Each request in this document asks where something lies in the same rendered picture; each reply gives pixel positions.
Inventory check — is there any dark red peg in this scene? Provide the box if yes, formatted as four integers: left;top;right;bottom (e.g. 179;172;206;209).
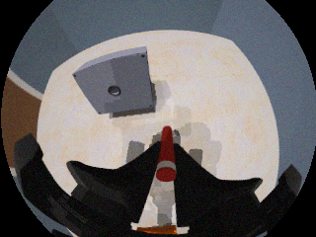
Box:
155;125;177;182

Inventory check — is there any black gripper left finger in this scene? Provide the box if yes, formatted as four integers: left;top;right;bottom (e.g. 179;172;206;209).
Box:
66;141;161;224

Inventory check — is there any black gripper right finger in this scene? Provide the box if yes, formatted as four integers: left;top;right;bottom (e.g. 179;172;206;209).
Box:
173;143;264;228

